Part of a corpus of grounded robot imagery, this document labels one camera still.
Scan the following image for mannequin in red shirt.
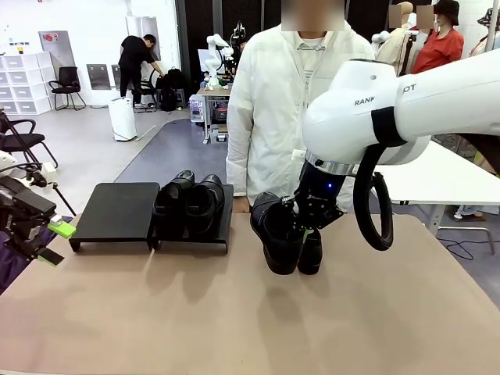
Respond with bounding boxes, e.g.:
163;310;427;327
409;0;466;75

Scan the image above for black leather loafer shoe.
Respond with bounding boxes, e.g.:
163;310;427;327
249;191;305;277
297;228;323;276
185;173;227;235
151;170;196;235

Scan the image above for white storage drawers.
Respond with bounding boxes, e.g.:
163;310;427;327
0;51;55;116

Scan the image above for mannequin in pink coat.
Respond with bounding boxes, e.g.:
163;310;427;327
468;33;500;58

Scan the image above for white air purifier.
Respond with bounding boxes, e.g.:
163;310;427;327
108;97;138;142

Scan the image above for black bags pile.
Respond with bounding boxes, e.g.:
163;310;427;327
155;66;188;113

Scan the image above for person's right forearm white sleeve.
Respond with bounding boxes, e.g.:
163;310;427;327
226;152;251;200

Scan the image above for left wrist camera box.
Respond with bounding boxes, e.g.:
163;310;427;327
29;162;58;188

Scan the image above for grey cabinet with red sign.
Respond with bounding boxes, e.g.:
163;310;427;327
37;30;77;70

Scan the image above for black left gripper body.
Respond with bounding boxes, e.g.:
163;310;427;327
0;176;57;261

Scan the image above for black office chair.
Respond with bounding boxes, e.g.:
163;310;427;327
132;70;159;114
48;66;87;112

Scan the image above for man in all black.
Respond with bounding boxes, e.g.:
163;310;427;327
116;34;165;107

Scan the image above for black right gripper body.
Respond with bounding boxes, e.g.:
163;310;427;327
292;162;348;230

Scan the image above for black patterned hat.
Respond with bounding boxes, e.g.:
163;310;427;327
477;6;500;28

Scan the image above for black folding chair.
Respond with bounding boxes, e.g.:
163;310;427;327
0;118;59;169

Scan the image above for black stand pole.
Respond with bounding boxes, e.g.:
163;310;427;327
402;33;417;75

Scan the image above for black shoe stand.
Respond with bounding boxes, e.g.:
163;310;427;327
148;183;234;255
69;182;161;254

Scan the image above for mannequin in beige coat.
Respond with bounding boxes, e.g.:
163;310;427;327
370;2;417;77

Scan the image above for person in white jacket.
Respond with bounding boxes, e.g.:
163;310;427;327
225;21;376;214

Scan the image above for metal wall panel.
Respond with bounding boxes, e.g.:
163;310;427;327
125;16;162;62

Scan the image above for silver clothes rack pole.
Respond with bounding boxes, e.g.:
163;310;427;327
484;0;499;54

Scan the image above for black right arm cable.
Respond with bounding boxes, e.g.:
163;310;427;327
352;142;395;252

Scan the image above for white side table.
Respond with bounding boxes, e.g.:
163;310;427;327
373;134;500;245

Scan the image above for purple cloth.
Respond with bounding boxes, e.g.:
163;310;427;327
0;222;75;296

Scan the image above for black floor cable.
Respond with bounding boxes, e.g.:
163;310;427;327
445;234;489;261

